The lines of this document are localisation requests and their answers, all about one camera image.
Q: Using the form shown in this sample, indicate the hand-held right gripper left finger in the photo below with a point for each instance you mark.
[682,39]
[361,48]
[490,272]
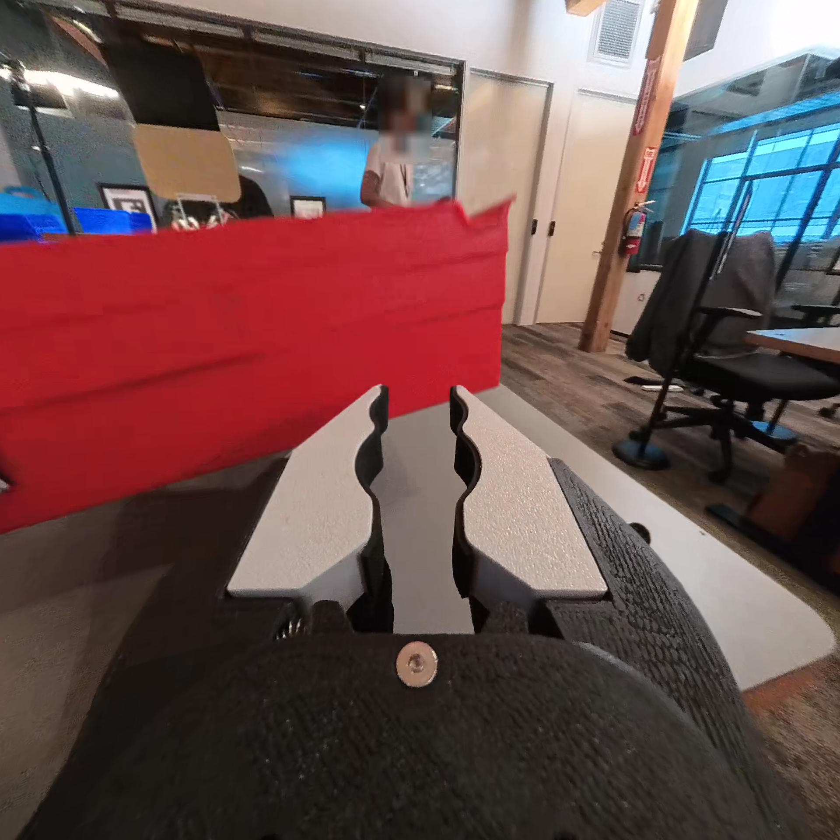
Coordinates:
[308,525]

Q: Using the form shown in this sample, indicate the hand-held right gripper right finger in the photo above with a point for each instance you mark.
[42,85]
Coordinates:
[525,525]

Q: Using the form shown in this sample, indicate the large red plastic bin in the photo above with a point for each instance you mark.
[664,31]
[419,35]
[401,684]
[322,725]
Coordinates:
[229,341]

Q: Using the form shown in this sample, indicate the black office chair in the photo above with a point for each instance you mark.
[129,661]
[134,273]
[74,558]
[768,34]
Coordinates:
[735,374]

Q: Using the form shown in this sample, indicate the dark grey jacket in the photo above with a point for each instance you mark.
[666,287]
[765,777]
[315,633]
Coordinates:
[676,295]

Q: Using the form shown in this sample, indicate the brown cardboard box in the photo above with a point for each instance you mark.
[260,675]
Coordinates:
[800,499]

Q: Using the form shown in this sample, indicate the red fire extinguisher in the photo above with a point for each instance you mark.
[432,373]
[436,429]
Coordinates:
[633,229]

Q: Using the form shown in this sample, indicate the black framed marker tag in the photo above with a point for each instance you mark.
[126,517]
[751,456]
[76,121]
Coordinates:
[308,207]
[128,203]

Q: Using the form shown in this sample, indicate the white door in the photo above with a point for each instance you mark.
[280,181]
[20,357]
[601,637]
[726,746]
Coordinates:
[502,197]
[584,210]

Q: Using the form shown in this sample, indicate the wooden desk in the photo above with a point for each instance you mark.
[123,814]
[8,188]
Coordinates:
[800,341]

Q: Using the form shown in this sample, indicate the stack of blue plastic bins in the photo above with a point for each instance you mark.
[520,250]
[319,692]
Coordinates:
[39,213]

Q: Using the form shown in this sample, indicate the large paned window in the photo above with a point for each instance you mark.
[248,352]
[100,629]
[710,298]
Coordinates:
[774,184]

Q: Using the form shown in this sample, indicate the black tripod light stand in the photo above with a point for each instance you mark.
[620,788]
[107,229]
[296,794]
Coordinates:
[43,144]

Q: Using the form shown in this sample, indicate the wooden support post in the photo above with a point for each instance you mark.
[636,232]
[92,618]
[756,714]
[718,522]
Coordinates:
[630,197]

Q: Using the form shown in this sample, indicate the white wall vent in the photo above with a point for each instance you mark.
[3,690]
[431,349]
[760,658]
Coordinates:
[617,29]

